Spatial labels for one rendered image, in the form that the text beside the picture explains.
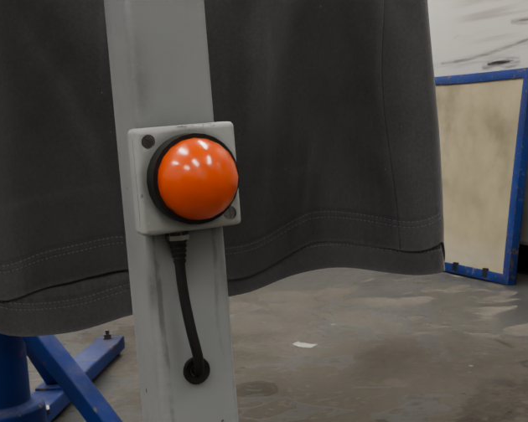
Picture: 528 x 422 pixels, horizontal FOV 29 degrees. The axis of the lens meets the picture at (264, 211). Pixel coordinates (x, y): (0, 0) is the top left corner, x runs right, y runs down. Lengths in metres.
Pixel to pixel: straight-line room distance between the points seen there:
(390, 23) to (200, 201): 0.45
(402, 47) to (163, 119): 0.42
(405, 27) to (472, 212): 2.92
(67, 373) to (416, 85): 1.25
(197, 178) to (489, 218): 3.27
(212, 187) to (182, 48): 0.08
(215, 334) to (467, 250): 3.30
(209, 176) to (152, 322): 0.09
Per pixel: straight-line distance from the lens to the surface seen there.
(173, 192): 0.45
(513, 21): 3.74
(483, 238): 3.71
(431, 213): 0.89
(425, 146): 0.88
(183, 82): 0.49
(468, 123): 3.86
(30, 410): 2.13
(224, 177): 0.45
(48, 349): 2.01
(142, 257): 0.49
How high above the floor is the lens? 0.68
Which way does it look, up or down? 6 degrees down
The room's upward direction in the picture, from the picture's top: 4 degrees counter-clockwise
